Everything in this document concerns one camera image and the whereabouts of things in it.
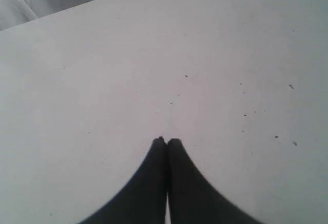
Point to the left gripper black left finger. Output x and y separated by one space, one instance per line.
143 198

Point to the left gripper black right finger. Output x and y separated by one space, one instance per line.
192 199

